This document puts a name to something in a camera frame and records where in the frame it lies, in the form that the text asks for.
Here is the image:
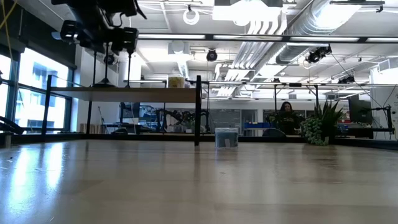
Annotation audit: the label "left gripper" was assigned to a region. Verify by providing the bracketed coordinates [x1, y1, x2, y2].
[60, 14, 139, 54]

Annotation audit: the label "short black candlestick holder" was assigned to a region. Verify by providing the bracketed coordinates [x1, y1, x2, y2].
[89, 51, 100, 88]

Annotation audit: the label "medium black candlestick holder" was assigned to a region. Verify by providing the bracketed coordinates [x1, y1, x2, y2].
[126, 51, 132, 89]

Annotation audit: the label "tall black candlestick holder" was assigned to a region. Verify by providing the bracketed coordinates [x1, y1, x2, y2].
[92, 43, 118, 89]

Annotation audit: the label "yellow candle glass jar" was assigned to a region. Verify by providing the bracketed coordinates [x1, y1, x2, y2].
[167, 75, 186, 89]

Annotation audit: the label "white round ceiling fixture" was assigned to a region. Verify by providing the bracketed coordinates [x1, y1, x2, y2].
[182, 7, 201, 26]

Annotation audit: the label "long light bar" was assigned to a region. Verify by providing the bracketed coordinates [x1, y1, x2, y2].
[51, 30, 398, 44]

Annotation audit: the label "white parallel ceiling pipes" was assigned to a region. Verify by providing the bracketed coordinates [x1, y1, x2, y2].
[214, 17, 289, 98]

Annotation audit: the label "blue storage bin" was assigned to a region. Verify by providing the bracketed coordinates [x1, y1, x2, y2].
[244, 121, 271, 130]

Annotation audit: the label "dark office chair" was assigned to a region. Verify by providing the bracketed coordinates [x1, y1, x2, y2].
[262, 128, 287, 138]

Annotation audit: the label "person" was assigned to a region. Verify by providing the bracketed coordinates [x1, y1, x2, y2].
[272, 101, 305, 136]

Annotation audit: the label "green potted plant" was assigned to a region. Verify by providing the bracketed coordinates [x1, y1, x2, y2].
[300, 100, 345, 147]

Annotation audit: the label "black computer monitor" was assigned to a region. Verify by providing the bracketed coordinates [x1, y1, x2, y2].
[348, 94, 374, 124]

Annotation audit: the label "wooden shelf black metal frame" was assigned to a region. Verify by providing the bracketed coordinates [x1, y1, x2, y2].
[40, 74, 202, 147]

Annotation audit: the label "silver ventilation duct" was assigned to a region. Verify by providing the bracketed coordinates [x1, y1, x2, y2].
[275, 0, 363, 65]

